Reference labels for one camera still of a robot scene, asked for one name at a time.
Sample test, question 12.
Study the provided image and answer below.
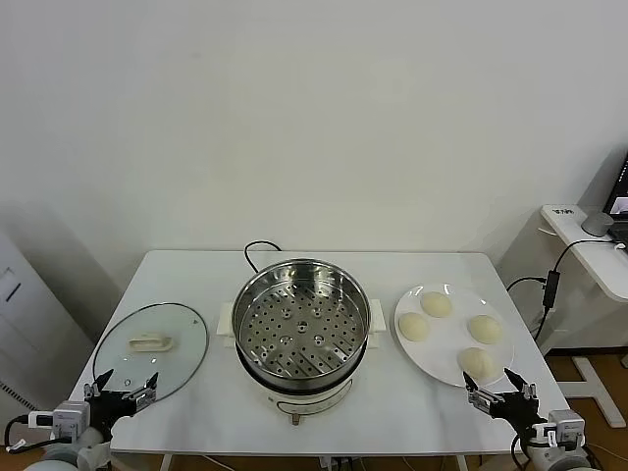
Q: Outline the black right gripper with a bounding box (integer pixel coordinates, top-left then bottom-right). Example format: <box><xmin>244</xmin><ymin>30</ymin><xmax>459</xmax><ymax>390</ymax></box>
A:
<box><xmin>462</xmin><ymin>367</ymin><xmax>542</xmax><ymax>436</ymax></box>

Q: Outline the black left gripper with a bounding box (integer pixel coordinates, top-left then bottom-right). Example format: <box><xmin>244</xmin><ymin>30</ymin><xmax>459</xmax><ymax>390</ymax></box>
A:
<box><xmin>82</xmin><ymin>368</ymin><xmax>161</xmax><ymax>437</ymax></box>

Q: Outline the round glass pot lid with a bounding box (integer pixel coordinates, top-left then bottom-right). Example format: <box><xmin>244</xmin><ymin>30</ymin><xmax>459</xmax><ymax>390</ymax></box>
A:
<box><xmin>91</xmin><ymin>302</ymin><xmax>211</xmax><ymax>401</ymax></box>

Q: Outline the white steamed baozi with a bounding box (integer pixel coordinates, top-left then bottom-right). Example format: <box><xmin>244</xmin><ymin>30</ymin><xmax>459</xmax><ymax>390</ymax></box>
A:
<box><xmin>456</xmin><ymin>346</ymin><xmax>496</xmax><ymax>385</ymax></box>
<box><xmin>419</xmin><ymin>291</ymin><xmax>452</xmax><ymax>319</ymax></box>
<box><xmin>467</xmin><ymin>313</ymin><xmax>505</xmax><ymax>344</ymax></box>
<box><xmin>397</xmin><ymin>312</ymin><xmax>432</xmax><ymax>343</ymax></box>

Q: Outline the perforated steel steamer basket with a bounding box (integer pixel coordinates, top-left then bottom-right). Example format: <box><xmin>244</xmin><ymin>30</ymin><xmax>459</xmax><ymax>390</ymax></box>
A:
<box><xmin>231</xmin><ymin>258</ymin><xmax>373</xmax><ymax>389</ymax></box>

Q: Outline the white round plate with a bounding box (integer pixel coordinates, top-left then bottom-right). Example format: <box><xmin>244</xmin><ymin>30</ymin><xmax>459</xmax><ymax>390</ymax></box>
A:
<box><xmin>393</xmin><ymin>283</ymin><xmax>515</xmax><ymax>389</ymax></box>

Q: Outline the white side desk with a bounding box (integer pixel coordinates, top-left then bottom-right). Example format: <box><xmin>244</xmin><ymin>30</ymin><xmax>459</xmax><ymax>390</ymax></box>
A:
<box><xmin>537</xmin><ymin>203</ymin><xmax>628</xmax><ymax>428</ymax></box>

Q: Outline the white power strip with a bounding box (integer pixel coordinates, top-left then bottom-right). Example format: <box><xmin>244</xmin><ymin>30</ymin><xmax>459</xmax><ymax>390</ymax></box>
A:
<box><xmin>318</xmin><ymin>455</ymin><xmax>355</xmax><ymax>471</ymax></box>

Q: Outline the cream electric cooker base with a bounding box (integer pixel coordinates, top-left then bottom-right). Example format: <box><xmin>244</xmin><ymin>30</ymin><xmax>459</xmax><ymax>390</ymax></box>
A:
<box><xmin>217</xmin><ymin>298</ymin><xmax>386</xmax><ymax>427</ymax></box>

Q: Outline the grey round desk gadget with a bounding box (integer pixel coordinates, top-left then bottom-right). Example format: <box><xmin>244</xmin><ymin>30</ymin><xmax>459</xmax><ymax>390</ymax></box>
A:
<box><xmin>581</xmin><ymin>211</ymin><xmax>614</xmax><ymax>239</ymax></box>

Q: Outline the dark laptop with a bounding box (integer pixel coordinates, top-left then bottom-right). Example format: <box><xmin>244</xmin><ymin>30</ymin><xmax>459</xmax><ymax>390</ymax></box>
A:
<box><xmin>602</xmin><ymin>149</ymin><xmax>628</xmax><ymax>246</ymax></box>

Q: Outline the right camera cable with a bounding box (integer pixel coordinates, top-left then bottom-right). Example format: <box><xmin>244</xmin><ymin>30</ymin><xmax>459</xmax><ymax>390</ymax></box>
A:
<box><xmin>509</xmin><ymin>422</ymin><xmax>556</xmax><ymax>465</ymax></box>

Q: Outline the camera cable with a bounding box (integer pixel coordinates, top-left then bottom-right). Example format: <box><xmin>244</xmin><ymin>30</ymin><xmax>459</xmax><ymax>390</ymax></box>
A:
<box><xmin>2</xmin><ymin>411</ymin><xmax>55</xmax><ymax>450</ymax></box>
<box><xmin>509</xmin><ymin>422</ymin><xmax>556</xmax><ymax>465</ymax></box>

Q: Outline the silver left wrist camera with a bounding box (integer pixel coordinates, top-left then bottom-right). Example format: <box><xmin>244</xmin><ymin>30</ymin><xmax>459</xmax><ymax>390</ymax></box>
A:
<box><xmin>52</xmin><ymin>400</ymin><xmax>90</xmax><ymax>439</ymax></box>

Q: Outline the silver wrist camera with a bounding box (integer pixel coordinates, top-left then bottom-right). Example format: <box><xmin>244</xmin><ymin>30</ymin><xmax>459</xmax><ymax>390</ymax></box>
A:
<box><xmin>548</xmin><ymin>409</ymin><xmax>586</xmax><ymax>450</ymax></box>
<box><xmin>52</xmin><ymin>400</ymin><xmax>90</xmax><ymax>439</ymax></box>

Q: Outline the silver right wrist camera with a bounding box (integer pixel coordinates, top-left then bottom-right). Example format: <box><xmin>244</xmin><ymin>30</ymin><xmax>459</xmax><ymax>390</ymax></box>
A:
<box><xmin>548</xmin><ymin>409</ymin><xmax>586</xmax><ymax>450</ymax></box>

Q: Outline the left camera cable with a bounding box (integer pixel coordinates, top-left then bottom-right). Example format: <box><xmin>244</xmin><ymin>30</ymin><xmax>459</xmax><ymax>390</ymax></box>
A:
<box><xmin>2</xmin><ymin>411</ymin><xmax>55</xmax><ymax>450</ymax></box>

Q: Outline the black laptop adapter cable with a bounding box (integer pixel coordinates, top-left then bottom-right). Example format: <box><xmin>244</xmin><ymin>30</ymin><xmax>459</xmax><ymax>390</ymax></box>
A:
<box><xmin>504</xmin><ymin>238</ymin><xmax>620</xmax><ymax>343</ymax></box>

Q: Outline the black cooker power cord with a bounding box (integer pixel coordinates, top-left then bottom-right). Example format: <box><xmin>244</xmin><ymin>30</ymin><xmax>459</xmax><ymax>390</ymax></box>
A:
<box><xmin>243</xmin><ymin>239</ymin><xmax>284</xmax><ymax>274</ymax></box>

